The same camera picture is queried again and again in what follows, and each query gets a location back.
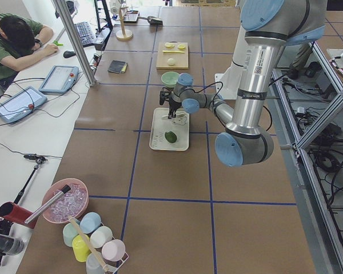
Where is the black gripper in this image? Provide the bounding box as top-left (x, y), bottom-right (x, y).
top-left (168, 96), bottom-right (182, 119)

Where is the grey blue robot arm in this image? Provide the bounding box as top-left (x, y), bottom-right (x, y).
top-left (160, 1), bottom-right (327, 167)

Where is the light green bowl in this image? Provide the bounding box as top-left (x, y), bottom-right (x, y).
top-left (161, 71), bottom-right (180, 88)

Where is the white steamed bun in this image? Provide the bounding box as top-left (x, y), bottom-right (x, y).
top-left (167, 58), bottom-right (176, 66)

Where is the pink bowl of ice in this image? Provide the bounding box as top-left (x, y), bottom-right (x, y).
top-left (42, 178), bottom-right (89, 224)

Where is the beige bear tray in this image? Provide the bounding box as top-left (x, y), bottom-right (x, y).
top-left (149, 107), bottom-right (190, 151)

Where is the green avocado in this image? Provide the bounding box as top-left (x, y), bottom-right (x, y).
top-left (164, 131), bottom-right (178, 143)

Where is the bamboo cutting board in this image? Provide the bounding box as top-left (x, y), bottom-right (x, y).
top-left (156, 42), bottom-right (189, 70)

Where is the yellow plastic knife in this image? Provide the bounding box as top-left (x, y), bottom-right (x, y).
top-left (162, 50), bottom-right (186, 54)

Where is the yellow sponge under cloth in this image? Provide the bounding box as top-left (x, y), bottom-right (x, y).
top-left (121, 63), bottom-right (128, 73)

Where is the upper stacked lemon slice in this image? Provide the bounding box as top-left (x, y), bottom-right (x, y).
top-left (178, 43), bottom-right (186, 50)

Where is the lemon slice near knife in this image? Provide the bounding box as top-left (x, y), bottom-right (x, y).
top-left (165, 42), bottom-right (174, 49)

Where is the grey folded cloth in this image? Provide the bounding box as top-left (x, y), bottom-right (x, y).
top-left (107, 60), bottom-right (127, 74)

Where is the wooden mug tree stand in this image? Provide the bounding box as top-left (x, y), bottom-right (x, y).
top-left (110, 0), bottom-right (133, 41)

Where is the metal scoop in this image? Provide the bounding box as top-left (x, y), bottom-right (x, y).
top-left (138, 16), bottom-right (163, 26)

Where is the black tray at edge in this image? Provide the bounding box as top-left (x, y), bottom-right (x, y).
top-left (123, 10), bottom-right (139, 23)

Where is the far blue teach pendant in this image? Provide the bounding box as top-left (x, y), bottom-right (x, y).
top-left (38, 65), bottom-right (79, 94)

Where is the blue teach pendant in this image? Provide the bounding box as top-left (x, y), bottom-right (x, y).
top-left (0, 86), bottom-right (47, 123)
top-left (38, 65), bottom-right (79, 94)

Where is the black keyboard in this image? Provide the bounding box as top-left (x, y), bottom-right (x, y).
top-left (74, 22), bottom-right (95, 47)

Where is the black computer mouse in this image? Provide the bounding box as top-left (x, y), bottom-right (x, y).
top-left (63, 51), bottom-right (76, 59)

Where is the blue cup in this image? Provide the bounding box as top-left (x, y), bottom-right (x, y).
top-left (79, 212), bottom-right (101, 234)

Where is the black selfie stick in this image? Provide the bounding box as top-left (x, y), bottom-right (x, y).
top-left (14, 154), bottom-right (47, 204)

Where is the white cup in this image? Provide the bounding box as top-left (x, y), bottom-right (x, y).
top-left (90, 225), bottom-right (113, 248)

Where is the wooden stick on rack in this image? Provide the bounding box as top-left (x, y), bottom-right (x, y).
top-left (69, 216), bottom-right (110, 273)

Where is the pink cup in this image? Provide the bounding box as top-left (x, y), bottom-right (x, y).
top-left (101, 239), bottom-right (126, 261)

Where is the near blue teach pendant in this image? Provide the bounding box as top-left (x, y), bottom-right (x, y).
top-left (0, 86), bottom-right (47, 123)

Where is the green cup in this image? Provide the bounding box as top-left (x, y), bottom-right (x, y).
top-left (62, 223), bottom-right (78, 247)

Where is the yellow cup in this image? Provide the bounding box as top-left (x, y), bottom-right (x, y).
top-left (71, 235), bottom-right (91, 263)

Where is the grey cup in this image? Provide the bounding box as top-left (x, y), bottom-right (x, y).
top-left (86, 253), bottom-right (105, 274)

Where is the person in green shirt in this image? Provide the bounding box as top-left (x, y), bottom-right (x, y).
top-left (0, 13), bottom-right (59, 90)

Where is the red cylinder cup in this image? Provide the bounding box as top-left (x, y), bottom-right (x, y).
top-left (0, 202), bottom-right (37, 229)

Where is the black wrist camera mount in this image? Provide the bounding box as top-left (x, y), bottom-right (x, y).
top-left (159, 87), bottom-right (172, 106)

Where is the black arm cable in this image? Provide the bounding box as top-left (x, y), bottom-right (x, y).
top-left (193, 81), bottom-right (224, 109)

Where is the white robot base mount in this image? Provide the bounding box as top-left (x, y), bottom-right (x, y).
top-left (214, 67), bottom-right (233, 99)

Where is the aluminium side frame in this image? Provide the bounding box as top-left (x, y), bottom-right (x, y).
top-left (269, 35), bottom-right (343, 273)

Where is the aluminium frame post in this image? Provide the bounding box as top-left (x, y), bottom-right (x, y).
top-left (53, 0), bottom-right (96, 87)

